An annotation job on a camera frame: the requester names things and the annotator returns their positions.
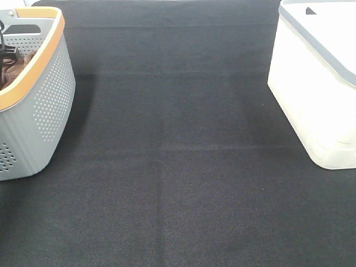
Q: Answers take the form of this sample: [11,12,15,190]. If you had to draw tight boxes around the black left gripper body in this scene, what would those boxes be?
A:
[1,45,20,60]

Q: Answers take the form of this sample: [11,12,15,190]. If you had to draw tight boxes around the brown towels in basket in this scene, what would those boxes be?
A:
[1,50,37,90]

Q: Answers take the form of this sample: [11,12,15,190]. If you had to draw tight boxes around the grey perforated laundry basket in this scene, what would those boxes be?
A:
[1,7,76,181]

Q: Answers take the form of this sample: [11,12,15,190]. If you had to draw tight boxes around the black table cloth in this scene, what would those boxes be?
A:
[1,1,355,266]

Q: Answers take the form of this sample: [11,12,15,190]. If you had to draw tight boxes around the white storage bin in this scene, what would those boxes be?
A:
[268,1,355,170]

